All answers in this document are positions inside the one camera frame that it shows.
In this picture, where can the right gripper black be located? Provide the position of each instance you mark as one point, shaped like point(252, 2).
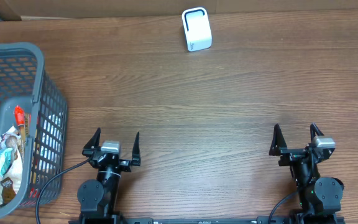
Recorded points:
point(298, 155)

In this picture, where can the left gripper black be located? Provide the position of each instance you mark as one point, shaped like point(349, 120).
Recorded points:
point(105, 159)

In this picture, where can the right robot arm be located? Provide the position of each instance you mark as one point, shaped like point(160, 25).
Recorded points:
point(320, 197)

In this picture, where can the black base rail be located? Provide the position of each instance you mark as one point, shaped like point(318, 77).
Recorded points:
point(204, 221)

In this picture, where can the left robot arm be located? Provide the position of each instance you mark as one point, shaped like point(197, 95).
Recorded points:
point(97, 197)

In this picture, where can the red orange pasta package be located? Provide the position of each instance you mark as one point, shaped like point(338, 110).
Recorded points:
point(23, 122)

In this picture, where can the beige mushroom pouch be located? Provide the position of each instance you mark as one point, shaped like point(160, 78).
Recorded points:
point(11, 181)

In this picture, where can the white cosmetic tube gold cap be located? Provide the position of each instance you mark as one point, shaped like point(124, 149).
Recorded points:
point(51, 139)

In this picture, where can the white barcode scanner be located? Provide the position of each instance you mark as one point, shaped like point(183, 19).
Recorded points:
point(197, 29)

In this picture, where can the grey plastic shopping basket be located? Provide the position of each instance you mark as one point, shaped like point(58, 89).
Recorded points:
point(24, 82)

